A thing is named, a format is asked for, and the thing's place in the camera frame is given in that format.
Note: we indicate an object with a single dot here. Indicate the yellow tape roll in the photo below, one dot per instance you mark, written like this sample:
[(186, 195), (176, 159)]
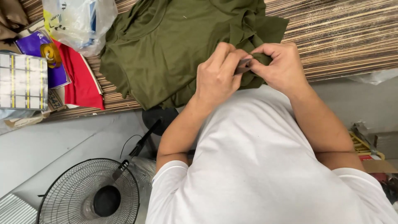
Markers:
[(51, 54)]

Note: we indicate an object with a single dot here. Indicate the brown cardboard pieces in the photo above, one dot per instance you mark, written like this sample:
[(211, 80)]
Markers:
[(37, 112)]

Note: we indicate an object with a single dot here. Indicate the yellow plastic crate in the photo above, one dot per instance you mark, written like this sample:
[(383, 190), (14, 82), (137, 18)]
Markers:
[(362, 144)]

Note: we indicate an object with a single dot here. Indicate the clear plastic bag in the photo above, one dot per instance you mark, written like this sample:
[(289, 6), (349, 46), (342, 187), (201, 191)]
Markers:
[(79, 23)]

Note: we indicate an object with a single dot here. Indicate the cardboard box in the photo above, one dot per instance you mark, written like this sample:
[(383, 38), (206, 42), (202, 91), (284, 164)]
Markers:
[(384, 155)]

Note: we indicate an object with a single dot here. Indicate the person's white t-shirt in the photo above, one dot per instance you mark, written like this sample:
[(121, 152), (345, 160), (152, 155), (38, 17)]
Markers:
[(264, 168)]

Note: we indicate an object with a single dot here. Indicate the black standing fan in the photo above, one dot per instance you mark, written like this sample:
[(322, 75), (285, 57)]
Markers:
[(102, 183)]

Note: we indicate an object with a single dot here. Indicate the person's right hand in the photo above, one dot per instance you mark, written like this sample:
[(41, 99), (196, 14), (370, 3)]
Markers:
[(281, 70)]

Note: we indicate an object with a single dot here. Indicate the corrugated grey sheet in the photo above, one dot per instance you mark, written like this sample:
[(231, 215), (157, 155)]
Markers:
[(17, 210)]

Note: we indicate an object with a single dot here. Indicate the person's left hand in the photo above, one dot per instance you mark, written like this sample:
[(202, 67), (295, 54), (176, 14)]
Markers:
[(214, 77)]

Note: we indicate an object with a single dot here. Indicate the clear plastic wrap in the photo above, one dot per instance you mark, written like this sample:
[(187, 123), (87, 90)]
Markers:
[(374, 76)]

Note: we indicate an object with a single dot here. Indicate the olive green garment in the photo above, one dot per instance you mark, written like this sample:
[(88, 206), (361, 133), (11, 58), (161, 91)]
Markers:
[(174, 46)]

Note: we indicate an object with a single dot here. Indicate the red cloth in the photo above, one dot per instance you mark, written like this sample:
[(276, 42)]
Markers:
[(79, 77)]

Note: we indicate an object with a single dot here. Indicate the purple packet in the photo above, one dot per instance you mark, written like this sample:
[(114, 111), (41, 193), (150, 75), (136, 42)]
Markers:
[(40, 56)]

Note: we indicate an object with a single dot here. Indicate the sheet of white labels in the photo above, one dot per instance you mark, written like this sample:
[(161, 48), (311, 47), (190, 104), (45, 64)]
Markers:
[(22, 81)]

